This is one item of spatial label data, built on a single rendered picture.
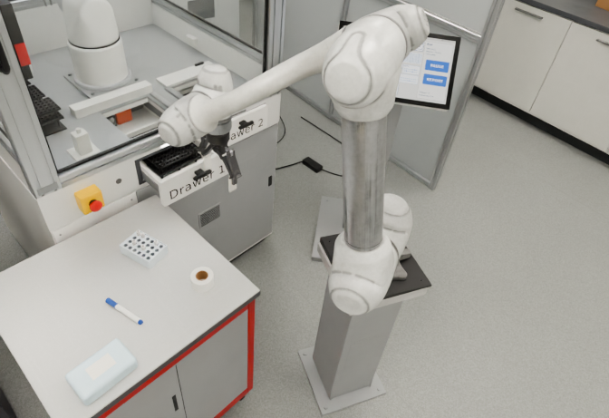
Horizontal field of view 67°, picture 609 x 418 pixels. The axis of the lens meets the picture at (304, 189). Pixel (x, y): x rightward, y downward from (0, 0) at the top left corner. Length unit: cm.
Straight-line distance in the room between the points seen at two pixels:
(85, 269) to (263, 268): 113
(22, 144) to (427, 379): 183
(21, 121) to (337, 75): 90
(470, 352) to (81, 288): 173
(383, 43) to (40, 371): 116
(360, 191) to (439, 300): 155
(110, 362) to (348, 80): 93
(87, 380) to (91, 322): 20
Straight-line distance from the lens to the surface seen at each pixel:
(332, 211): 278
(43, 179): 158
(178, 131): 124
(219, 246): 230
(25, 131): 148
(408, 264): 162
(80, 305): 154
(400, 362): 231
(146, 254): 156
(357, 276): 122
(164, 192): 162
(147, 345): 141
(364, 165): 104
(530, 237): 314
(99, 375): 135
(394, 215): 136
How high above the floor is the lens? 196
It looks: 42 degrees down
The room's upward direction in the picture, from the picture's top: 7 degrees clockwise
